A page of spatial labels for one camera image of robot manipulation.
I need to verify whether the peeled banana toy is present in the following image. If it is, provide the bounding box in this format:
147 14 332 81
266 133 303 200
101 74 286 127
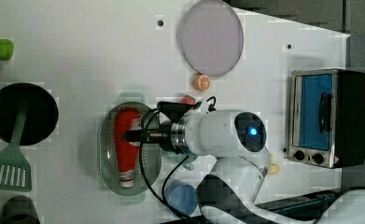
267 154 281 175

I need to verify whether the red plush ketchup bottle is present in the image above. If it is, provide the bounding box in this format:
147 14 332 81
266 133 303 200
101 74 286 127
113 108 140 189

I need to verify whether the green cup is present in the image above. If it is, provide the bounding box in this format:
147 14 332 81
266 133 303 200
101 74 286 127
162 151 197 171

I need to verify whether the orange slice toy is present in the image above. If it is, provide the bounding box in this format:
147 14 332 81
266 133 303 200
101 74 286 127
193 75 211 91

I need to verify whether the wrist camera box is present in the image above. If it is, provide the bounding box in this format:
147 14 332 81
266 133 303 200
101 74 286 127
157 101 202 123

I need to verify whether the silver toaster oven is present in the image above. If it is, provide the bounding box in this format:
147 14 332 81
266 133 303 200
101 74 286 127
288 69 365 169

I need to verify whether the green slotted spatula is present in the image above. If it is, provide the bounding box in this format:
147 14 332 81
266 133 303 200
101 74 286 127
0 106 32 192

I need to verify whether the blue cup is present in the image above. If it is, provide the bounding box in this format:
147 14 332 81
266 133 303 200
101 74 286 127
164 180 198 216

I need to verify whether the strawberry toy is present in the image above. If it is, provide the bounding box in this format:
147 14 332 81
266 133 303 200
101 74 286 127
181 95 196 105

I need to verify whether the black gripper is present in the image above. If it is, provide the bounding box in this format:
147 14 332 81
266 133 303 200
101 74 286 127
121 121 173 152

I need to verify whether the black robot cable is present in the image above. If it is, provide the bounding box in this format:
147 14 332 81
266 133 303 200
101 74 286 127
138 96 218 224

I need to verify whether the black pan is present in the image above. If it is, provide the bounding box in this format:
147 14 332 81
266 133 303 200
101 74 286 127
0 83 59 146

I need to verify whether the green pepper toy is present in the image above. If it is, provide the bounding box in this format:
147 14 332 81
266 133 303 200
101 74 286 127
0 39 14 61

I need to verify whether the lilac round plate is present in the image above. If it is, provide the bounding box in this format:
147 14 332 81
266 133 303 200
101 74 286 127
180 0 244 76

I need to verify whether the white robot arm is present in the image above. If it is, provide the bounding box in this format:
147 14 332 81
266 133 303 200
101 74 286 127
122 109 365 224

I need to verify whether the green perforated strainer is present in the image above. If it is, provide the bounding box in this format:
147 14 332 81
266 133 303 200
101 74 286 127
97 92 161 205

